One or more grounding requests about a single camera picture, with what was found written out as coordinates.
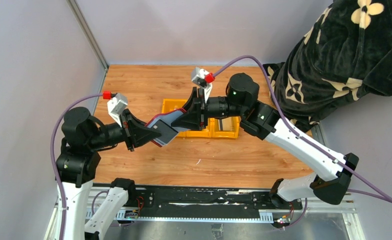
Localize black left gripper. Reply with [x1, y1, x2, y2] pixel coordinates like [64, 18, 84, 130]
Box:
[89, 107, 162, 150]

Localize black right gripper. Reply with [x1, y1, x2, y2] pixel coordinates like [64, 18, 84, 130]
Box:
[171, 87, 246, 131]

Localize white cards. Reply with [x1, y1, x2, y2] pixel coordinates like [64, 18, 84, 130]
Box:
[146, 108, 188, 147]

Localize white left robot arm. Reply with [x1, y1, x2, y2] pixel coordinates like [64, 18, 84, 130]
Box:
[55, 107, 161, 240]

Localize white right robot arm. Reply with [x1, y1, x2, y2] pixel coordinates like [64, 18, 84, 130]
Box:
[171, 73, 359, 209]

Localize yellow bin with black holder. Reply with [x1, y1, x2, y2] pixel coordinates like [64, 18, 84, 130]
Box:
[185, 118, 214, 138]

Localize beige striped cards in bin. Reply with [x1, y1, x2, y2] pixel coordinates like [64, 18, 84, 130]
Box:
[218, 117, 235, 132]

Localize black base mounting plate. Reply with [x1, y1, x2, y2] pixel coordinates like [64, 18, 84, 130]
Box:
[125, 185, 303, 219]

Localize black floral blanket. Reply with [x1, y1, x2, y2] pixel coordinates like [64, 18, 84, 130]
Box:
[263, 0, 392, 132]

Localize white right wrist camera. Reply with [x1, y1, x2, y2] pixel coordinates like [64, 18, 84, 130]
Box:
[191, 67, 215, 103]

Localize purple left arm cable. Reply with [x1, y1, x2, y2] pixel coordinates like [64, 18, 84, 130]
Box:
[50, 93, 106, 240]

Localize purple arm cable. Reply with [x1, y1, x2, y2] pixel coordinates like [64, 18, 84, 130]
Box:
[213, 54, 392, 229]
[50, 93, 106, 240]

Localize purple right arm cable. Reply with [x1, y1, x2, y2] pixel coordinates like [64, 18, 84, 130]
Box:
[213, 54, 392, 229]

